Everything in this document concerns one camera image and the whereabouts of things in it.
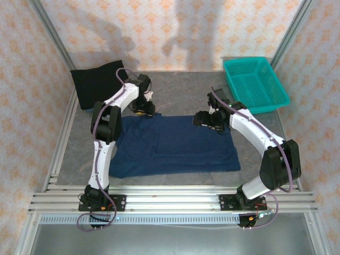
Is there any navy blue t-shirt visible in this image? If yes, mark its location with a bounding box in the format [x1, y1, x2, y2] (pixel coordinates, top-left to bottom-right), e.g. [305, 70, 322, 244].
[109, 113, 242, 179]

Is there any teal plastic mesh basket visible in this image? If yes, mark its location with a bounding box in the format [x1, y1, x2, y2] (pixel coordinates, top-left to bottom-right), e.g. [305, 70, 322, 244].
[223, 56, 291, 115]

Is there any folded black t-shirt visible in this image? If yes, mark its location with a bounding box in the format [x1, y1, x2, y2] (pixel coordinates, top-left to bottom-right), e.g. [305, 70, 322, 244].
[70, 60, 131, 111]

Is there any grey metal sheet panel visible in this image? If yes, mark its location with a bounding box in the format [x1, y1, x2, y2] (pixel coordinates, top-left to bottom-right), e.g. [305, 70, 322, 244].
[29, 224, 317, 255]

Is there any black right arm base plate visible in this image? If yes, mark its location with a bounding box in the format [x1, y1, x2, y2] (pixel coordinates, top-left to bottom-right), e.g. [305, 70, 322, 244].
[218, 194, 268, 213]

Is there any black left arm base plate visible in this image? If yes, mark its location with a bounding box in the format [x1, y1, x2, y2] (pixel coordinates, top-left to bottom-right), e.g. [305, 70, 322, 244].
[78, 193, 127, 213]

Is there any aluminium crossbeam rail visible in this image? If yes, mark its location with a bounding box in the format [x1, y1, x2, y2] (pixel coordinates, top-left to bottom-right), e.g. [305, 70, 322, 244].
[28, 185, 319, 215]

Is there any small circuit board with wires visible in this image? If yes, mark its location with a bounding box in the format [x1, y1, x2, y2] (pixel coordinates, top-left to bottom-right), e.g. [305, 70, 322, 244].
[248, 203, 276, 223]

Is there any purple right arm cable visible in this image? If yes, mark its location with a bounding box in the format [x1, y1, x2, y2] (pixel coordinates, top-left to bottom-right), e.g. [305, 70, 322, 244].
[211, 85, 295, 231]

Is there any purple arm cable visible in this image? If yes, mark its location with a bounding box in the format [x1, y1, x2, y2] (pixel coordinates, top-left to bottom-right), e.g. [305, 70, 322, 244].
[211, 85, 295, 231]
[76, 67, 139, 232]

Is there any slotted grey cable duct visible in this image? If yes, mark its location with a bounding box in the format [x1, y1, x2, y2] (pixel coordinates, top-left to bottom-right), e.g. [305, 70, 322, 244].
[39, 214, 241, 225]

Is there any aluminium frame corner post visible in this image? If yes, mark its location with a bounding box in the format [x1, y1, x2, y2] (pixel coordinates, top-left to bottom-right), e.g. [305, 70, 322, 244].
[31, 0, 77, 70]
[270, 0, 317, 70]

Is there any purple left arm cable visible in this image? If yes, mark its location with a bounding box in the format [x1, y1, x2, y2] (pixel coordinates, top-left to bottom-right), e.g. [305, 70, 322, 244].
[76, 67, 139, 232]

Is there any aluminium frame leg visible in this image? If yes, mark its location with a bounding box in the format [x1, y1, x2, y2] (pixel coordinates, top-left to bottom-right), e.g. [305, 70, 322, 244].
[15, 214, 40, 255]
[304, 212, 329, 255]

